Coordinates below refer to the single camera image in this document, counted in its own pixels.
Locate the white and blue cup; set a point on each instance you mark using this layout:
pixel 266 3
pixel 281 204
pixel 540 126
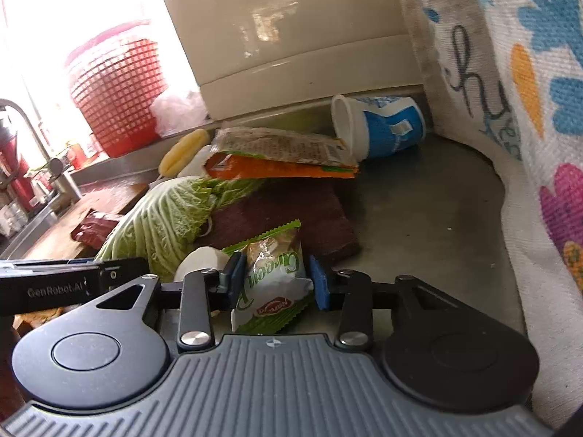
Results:
pixel 387 127

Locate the wooden cutting board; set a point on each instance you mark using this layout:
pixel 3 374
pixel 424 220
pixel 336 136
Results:
pixel 104 195

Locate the printed cloth bag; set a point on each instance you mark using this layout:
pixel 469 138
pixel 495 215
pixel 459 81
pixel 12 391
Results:
pixel 524 145

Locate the clear crinkled plastic film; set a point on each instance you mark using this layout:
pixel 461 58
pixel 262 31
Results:
pixel 416 22

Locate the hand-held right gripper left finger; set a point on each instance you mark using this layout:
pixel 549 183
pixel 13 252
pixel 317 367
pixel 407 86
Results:
pixel 234 271

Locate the cream glossy appliance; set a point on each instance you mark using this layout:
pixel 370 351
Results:
pixel 296 32

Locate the clear packet with green edge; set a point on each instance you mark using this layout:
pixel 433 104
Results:
pixel 282 145

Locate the white radish piece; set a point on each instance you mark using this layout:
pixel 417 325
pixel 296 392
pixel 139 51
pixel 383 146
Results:
pixel 200 259

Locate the orange noodle packet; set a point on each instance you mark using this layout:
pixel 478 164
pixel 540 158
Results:
pixel 273 169

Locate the green snack wrapper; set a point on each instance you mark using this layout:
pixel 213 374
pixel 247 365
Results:
pixel 268 277

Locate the white crumpled plastic bag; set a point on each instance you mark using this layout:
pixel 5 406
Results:
pixel 177 109

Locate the dark maroon cloth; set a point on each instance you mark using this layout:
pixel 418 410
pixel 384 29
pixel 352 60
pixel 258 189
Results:
pixel 296 209

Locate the napa cabbage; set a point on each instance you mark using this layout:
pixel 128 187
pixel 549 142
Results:
pixel 155 218

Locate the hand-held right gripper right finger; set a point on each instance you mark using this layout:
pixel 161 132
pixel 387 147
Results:
pixel 319 282

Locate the steel faucet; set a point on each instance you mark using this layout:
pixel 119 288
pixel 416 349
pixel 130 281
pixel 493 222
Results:
pixel 63 177

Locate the yellow oblong item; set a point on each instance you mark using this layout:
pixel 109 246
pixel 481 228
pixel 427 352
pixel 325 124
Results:
pixel 182 152

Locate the red plastic mesh basket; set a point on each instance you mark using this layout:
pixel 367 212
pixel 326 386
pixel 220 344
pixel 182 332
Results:
pixel 118 91

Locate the tall red bottle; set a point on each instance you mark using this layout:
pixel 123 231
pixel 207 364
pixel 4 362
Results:
pixel 18 182

